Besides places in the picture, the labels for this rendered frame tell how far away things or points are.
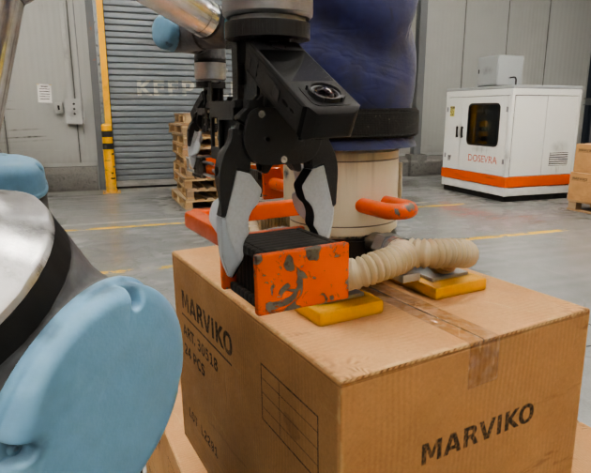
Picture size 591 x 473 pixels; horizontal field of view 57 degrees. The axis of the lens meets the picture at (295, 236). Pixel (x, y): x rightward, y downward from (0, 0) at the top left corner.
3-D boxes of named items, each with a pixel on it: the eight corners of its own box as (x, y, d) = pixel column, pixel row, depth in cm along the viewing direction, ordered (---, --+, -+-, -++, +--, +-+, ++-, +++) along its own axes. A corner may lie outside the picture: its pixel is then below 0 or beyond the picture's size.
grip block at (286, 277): (349, 298, 47) (349, 242, 45) (258, 317, 43) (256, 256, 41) (302, 274, 54) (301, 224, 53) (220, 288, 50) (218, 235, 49)
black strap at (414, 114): (451, 135, 79) (452, 107, 78) (313, 142, 68) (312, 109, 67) (361, 131, 98) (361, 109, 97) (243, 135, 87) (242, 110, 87)
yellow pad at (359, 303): (384, 313, 72) (385, 277, 70) (319, 328, 67) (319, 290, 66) (272, 255, 101) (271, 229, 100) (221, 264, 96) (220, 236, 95)
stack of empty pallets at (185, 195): (259, 205, 782) (258, 113, 752) (183, 210, 746) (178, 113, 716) (238, 193, 900) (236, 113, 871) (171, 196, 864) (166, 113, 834)
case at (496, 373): (562, 558, 81) (591, 308, 72) (338, 695, 63) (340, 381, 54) (342, 387, 133) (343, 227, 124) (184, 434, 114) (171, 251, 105)
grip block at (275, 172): (305, 195, 106) (305, 165, 105) (260, 200, 102) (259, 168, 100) (285, 190, 113) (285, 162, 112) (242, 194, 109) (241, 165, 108)
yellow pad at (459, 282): (487, 290, 80) (489, 257, 79) (435, 301, 76) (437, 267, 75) (356, 243, 110) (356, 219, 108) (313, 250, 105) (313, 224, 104)
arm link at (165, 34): (184, 7, 111) (219, 16, 120) (146, 13, 117) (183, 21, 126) (186, 48, 113) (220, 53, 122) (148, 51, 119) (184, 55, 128)
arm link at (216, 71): (189, 64, 131) (221, 65, 135) (190, 83, 132) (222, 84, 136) (200, 61, 125) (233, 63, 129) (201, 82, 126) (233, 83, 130)
